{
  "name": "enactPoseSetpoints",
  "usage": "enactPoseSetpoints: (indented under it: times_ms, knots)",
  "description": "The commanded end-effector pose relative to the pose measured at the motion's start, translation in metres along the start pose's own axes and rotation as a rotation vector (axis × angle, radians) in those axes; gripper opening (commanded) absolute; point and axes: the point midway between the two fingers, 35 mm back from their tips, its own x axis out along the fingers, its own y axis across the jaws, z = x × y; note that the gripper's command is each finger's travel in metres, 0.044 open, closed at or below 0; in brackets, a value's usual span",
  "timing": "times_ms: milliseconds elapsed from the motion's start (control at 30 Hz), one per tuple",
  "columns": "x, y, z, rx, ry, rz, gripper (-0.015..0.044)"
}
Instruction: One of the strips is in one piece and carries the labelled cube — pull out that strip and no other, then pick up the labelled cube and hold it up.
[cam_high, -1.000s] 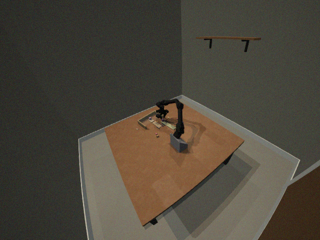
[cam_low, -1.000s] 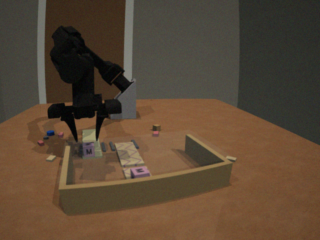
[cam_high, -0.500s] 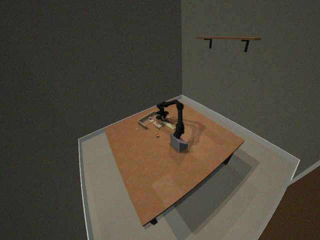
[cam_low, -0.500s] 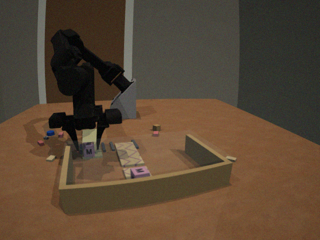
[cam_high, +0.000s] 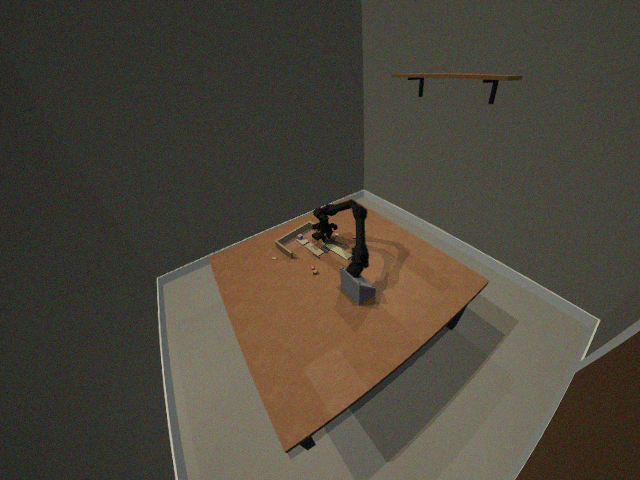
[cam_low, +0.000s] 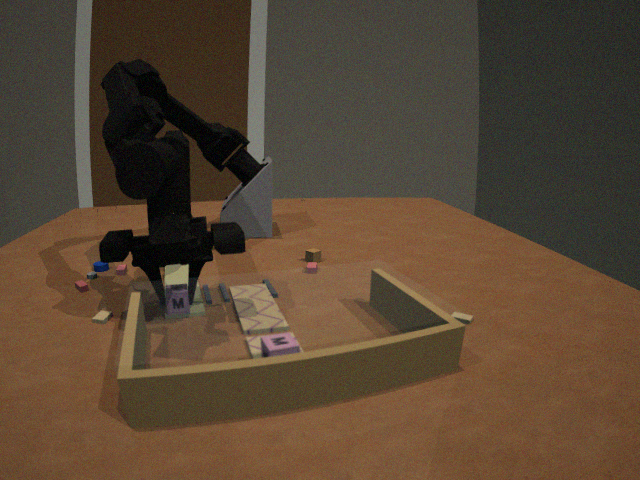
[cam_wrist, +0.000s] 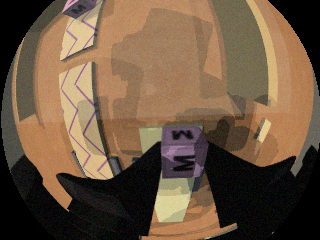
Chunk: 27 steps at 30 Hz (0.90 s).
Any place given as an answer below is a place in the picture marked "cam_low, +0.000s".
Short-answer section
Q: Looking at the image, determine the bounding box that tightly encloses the tan flat block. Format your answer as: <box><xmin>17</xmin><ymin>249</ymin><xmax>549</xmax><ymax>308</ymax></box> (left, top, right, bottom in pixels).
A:
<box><xmin>92</xmin><ymin>310</ymin><xmax>113</xmax><ymax>324</ymax></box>

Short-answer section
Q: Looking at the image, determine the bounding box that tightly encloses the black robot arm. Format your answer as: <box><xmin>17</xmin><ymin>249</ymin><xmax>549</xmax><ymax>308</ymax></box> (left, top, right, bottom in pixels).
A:
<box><xmin>100</xmin><ymin>59</ymin><xmax>265</xmax><ymax>268</ymax></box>

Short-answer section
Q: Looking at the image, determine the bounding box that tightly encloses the blue cylinder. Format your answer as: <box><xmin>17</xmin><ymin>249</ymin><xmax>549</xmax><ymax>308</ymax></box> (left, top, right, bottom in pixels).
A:
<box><xmin>93</xmin><ymin>261</ymin><xmax>109</xmax><ymax>272</ymax></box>

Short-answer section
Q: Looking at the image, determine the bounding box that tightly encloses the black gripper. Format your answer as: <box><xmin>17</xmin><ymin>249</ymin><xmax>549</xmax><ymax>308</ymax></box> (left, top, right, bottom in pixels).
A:
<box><xmin>99</xmin><ymin>184</ymin><xmax>245</xmax><ymax>281</ymax></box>

